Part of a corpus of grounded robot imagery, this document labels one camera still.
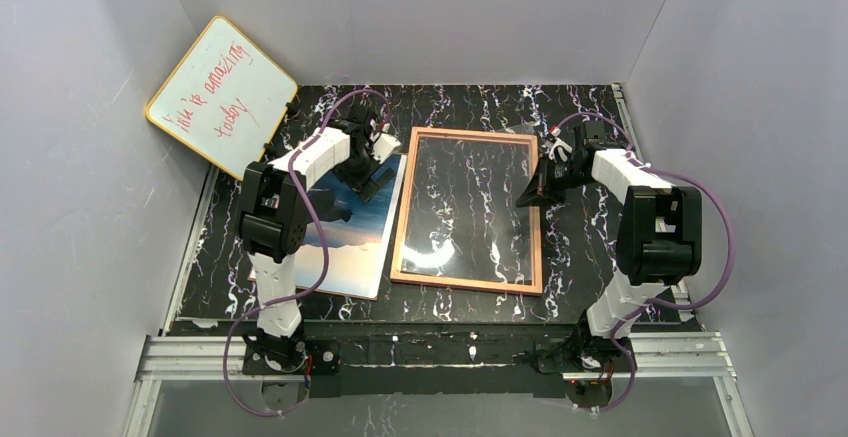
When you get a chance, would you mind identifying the pink wooden picture frame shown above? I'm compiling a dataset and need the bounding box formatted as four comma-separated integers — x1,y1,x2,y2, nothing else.
389,127,545,297

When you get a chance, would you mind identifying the landscape photo board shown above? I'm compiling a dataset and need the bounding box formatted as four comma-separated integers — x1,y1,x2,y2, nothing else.
248,152,408,301

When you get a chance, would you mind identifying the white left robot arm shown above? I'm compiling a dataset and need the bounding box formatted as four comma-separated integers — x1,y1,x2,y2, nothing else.
237,104,400,339

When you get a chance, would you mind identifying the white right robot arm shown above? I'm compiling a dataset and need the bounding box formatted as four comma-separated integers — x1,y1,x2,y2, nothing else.
516,120,702,341

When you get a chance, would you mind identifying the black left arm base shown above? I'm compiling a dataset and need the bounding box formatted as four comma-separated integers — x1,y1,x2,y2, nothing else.
242,337,341,376

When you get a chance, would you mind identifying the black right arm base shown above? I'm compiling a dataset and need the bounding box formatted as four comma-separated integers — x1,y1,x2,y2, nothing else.
530,336,633,378

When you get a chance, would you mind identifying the black marble pattern board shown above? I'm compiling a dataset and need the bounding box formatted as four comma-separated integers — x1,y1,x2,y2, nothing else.
169,84,630,335

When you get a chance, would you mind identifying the yellow rimmed whiteboard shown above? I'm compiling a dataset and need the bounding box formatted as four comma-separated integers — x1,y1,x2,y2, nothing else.
144,15,298,181

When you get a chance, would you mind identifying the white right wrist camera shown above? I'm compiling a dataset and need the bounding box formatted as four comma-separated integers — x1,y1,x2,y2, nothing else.
544,127,572,163

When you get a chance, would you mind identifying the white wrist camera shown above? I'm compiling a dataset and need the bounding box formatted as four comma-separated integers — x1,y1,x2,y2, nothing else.
544,127,572,163
371,133,401,164

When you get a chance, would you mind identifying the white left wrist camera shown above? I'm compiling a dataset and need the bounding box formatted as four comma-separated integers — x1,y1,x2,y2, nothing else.
371,133,401,164

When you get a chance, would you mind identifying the aluminium rail frame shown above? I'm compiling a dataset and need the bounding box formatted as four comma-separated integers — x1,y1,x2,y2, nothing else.
123,82,755,437

